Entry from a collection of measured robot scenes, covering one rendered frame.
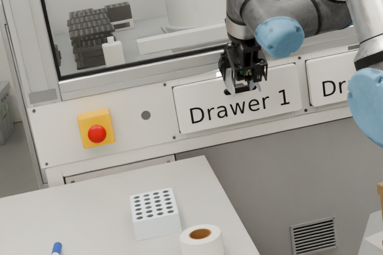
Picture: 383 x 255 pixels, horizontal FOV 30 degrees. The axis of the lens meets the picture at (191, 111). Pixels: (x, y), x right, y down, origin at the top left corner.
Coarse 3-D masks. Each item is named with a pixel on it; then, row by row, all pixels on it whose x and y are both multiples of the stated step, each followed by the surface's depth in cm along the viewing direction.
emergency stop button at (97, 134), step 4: (92, 128) 154; (96, 128) 154; (100, 128) 154; (88, 132) 154; (92, 132) 154; (96, 132) 154; (100, 132) 154; (104, 132) 155; (88, 136) 154; (92, 136) 154; (96, 136) 154; (100, 136) 154; (104, 136) 155; (92, 140) 154; (96, 140) 155; (100, 140) 155
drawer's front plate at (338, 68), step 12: (312, 60) 164; (324, 60) 164; (336, 60) 165; (348, 60) 165; (312, 72) 164; (324, 72) 165; (336, 72) 165; (348, 72) 166; (312, 84) 165; (336, 84) 166; (312, 96) 166; (336, 96) 167
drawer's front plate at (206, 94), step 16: (288, 64) 164; (208, 80) 162; (272, 80) 163; (288, 80) 164; (176, 96) 161; (192, 96) 161; (208, 96) 162; (224, 96) 162; (240, 96) 163; (256, 96) 164; (272, 96) 164; (288, 96) 165; (224, 112) 164; (240, 112) 164; (256, 112) 165; (272, 112) 166; (192, 128) 163; (208, 128) 164
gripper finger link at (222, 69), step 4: (224, 56) 149; (220, 60) 150; (224, 60) 150; (220, 64) 150; (224, 64) 150; (228, 64) 150; (220, 68) 151; (224, 68) 151; (220, 72) 153; (224, 72) 152; (224, 76) 153; (224, 80) 154
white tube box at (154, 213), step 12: (156, 192) 139; (168, 192) 138; (132, 204) 135; (144, 204) 135; (156, 204) 134; (168, 204) 134; (132, 216) 130; (144, 216) 130; (156, 216) 129; (168, 216) 128; (144, 228) 128; (156, 228) 129; (168, 228) 129; (180, 228) 129
